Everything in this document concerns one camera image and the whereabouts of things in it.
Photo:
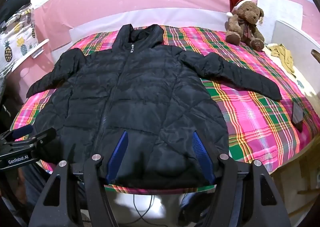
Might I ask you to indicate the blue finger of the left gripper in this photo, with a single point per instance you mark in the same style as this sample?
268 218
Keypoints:
21 132

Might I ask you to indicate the black smartphone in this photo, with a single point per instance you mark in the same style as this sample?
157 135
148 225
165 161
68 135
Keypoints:
297 117

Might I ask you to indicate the pink plaid bed sheet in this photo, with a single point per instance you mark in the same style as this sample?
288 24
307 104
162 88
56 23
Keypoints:
259 127

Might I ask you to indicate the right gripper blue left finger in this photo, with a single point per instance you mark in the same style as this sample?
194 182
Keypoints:
116 157

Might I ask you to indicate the brown teddy bear santa hat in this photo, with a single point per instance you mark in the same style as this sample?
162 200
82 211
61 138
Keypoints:
242 24

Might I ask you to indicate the white bed headboard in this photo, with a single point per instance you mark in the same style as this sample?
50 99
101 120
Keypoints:
169 16

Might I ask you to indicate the white side board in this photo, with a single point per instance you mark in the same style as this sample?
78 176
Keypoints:
301 45

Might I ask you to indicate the black puffer jacket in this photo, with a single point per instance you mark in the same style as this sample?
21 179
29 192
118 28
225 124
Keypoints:
152 91

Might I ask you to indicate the pineapple print fabric bag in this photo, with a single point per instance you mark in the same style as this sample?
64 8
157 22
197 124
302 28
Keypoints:
18 38

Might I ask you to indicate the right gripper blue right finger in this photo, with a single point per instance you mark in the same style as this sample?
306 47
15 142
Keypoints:
203 158

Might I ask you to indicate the black cushion on bag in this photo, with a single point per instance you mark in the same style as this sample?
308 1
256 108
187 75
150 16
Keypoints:
10 7

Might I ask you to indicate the yellow cloth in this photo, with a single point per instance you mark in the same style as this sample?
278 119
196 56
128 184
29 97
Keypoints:
284 55

